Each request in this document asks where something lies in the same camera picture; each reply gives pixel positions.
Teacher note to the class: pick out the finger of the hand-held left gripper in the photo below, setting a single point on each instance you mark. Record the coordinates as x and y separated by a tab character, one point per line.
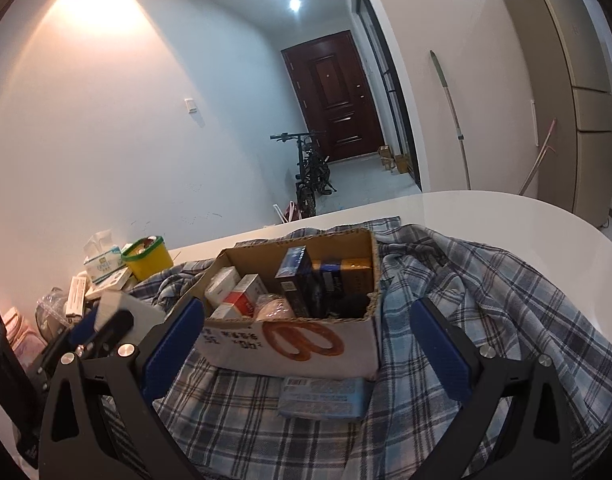
84	325
114	324

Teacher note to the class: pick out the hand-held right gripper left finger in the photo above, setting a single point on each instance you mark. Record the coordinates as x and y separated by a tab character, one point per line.
170	355

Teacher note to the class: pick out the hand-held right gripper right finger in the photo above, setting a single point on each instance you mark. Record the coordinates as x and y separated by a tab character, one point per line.
441	355

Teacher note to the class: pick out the plain white box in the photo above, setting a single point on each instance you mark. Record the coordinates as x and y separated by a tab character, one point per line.
135	305

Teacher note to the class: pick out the red and white box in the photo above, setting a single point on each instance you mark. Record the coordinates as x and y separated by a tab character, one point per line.
246	295

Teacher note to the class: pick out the pink round packet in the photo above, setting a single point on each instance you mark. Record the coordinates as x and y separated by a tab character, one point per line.
276	307

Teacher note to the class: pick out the golden box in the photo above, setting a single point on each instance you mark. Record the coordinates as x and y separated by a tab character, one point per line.
355	272

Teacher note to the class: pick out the dark blue box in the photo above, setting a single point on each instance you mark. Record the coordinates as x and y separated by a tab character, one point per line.
321	300

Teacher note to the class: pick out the long white medicine box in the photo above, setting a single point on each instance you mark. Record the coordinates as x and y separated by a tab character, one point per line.
76	292

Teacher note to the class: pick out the clear plastic bag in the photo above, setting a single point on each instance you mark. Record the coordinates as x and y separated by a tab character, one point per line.
50	310

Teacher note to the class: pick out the flat white box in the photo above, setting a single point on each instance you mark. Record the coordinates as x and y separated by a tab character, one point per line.
110	281

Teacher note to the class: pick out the tissue box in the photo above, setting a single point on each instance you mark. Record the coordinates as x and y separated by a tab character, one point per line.
105	262

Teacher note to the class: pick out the blue plaid cloth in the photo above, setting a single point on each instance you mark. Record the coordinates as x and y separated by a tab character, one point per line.
486	310

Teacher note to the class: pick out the yellow container with green rim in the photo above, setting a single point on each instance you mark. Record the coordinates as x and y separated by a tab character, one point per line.
150	262

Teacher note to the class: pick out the blue tissue packet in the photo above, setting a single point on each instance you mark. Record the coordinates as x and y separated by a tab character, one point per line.
326	400

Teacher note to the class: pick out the small cardboard floor box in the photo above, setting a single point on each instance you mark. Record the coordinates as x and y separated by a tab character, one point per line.
385	156
403	164

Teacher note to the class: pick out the wooden broom stick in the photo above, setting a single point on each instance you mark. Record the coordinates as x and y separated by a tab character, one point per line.
538	157

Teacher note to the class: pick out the black bicycle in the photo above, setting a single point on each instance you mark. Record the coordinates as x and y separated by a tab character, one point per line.
311	170

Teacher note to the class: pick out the black framed sliding glass door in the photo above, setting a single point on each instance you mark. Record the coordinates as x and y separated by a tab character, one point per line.
393	105

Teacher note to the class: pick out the dark brown entrance door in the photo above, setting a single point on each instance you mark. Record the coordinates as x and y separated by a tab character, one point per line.
336	95

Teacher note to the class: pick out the beige refrigerator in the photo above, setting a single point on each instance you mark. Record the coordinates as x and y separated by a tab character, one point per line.
561	60

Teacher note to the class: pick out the recessed ceiling light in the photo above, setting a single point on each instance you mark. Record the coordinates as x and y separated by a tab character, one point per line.
295	2

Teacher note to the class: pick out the small red white frame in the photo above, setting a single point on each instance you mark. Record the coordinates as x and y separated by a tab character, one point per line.
290	211

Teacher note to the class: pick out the white wall switch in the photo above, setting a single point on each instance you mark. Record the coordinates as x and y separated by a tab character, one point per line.
190	105

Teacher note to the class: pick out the white wall trunking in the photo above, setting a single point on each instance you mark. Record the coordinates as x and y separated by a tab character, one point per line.
534	124

